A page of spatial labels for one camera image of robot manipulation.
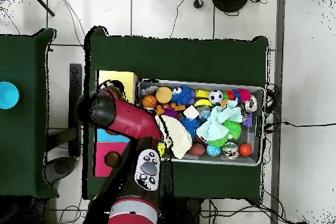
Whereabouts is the grey round floor base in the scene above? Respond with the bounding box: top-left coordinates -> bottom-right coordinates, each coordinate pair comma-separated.
43,156 -> 77,186

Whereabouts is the brown toy football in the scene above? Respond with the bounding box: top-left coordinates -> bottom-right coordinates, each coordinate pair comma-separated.
187,142 -> 206,157

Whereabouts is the small orange ball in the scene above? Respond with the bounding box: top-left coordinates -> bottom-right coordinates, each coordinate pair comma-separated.
238,143 -> 253,157

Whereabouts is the black floor stand foot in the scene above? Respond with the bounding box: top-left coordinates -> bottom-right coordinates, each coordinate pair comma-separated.
47,63 -> 83,158

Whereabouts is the mint green cloth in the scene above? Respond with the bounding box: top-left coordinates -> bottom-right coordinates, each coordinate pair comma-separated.
196,100 -> 243,142

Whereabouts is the dark green table cloth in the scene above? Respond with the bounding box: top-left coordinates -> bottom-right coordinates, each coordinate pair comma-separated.
83,26 -> 269,204
0,28 -> 60,198

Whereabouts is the blue bowl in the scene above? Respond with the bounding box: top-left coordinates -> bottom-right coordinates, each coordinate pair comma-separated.
0,81 -> 20,110

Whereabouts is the orange foam disc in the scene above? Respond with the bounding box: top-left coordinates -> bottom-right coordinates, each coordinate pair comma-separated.
155,86 -> 173,104

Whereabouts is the blue spiky ball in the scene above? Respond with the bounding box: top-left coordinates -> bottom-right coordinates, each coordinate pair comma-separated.
180,116 -> 201,138

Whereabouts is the wooden box with three holes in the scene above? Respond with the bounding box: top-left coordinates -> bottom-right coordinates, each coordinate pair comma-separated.
93,70 -> 139,177

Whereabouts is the black tripod leg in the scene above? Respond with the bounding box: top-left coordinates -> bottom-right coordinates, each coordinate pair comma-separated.
27,0 -> 56,17

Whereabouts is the toy basketball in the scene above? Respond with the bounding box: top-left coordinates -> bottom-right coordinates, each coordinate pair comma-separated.
141,94 -> 158,108

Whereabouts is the toy soccer ball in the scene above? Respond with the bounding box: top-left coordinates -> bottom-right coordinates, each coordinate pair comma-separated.
209,89 -> 224,105

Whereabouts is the black round stand base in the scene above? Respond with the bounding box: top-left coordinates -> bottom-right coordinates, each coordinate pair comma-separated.
210,0 -> 250,14

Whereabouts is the cream waffle cloth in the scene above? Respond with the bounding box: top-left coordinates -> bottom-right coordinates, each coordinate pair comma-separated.
154,114 -> 193,160

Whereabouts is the wire mesh bin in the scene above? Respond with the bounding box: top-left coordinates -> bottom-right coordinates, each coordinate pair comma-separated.
136,78 -> 266,167

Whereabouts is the orange toy vehicle with wheels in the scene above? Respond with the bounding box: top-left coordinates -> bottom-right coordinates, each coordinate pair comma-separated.
156,102 -> 186,116

